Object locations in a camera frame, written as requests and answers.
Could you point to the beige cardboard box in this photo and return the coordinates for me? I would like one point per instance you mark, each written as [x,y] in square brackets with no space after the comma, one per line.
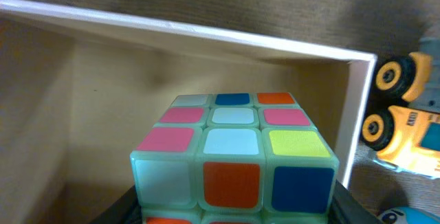
[81,87]

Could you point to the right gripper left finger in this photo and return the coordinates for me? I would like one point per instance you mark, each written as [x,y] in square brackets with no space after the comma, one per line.
[126,210]

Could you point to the multicoloured puzzle cube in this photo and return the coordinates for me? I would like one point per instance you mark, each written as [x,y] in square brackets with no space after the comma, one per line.
[234,158]

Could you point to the yellow grey toy truck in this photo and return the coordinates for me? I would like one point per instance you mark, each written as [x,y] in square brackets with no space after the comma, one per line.
[401,126]

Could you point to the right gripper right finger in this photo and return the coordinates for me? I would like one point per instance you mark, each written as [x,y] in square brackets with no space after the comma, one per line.
[344,209]

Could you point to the blue toy ball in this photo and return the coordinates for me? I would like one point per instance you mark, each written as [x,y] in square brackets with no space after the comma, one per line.
[407,215]

